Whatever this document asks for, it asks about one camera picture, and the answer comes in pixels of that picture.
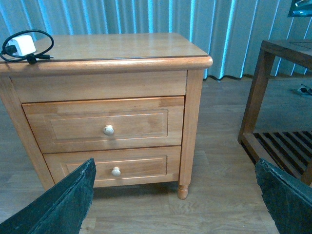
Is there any black charger cable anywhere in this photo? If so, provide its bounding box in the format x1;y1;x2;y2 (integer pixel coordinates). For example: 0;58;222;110
0;29;55;65

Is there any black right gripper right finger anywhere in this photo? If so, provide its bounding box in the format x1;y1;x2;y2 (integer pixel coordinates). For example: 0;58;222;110
255;158;312;234

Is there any dark wooden side table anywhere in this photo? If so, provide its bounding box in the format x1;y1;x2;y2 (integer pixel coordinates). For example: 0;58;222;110
238;39;312;185

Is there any white charger adapter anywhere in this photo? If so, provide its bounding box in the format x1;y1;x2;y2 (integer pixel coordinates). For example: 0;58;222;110
8;35;36;56

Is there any light wooden nightstand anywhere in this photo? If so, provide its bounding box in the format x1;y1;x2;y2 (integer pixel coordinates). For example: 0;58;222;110
0;33;213;199

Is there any open floor power socket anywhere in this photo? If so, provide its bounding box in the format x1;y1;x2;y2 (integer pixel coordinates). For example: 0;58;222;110
295;84;312;96

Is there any light blue curtain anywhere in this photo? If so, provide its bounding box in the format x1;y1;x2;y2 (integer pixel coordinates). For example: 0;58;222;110
0;0;312;78

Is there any dark object top right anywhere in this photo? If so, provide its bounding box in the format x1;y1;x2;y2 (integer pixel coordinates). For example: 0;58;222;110
288;0;312;17

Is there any wooden drawer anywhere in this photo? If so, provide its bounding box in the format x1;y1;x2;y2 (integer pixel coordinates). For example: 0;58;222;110
44;146;180;187
23;96;184;154

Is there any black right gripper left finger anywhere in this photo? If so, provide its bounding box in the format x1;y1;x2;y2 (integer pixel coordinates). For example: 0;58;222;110
0;158;96;234

